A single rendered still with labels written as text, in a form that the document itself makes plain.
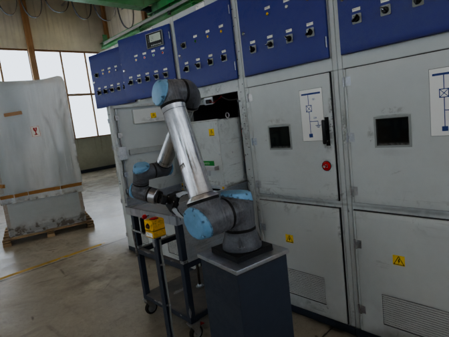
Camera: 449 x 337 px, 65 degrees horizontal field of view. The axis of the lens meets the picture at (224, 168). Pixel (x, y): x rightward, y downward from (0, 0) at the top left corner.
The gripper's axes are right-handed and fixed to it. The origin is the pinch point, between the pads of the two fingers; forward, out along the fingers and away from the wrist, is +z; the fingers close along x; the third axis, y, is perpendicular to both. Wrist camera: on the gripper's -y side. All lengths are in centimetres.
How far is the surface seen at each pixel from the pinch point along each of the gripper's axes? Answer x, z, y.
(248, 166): -34, 15, 64
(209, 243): 22.9, 5.8, 42.6
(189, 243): 24.7, -3.0, 28.4
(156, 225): 13.8, -12.2, -8.0
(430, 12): -112, 93, -23
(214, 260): 19.3, 27.1, -23.6
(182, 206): 3.3, -11.3, 22.1
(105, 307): 103, -74, 81
